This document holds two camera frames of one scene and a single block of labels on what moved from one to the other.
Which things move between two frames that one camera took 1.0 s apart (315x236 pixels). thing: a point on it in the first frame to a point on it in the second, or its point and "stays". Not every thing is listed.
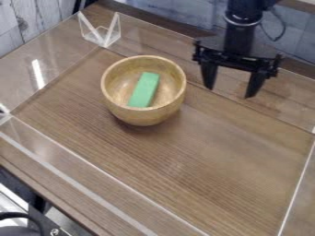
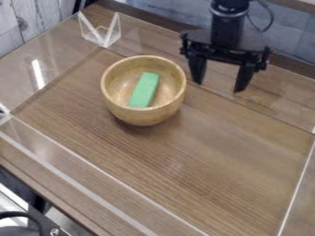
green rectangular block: (145, 92) stays
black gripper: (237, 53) to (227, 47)
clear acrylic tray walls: (113, 125) stays
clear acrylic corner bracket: (102, 36) stays
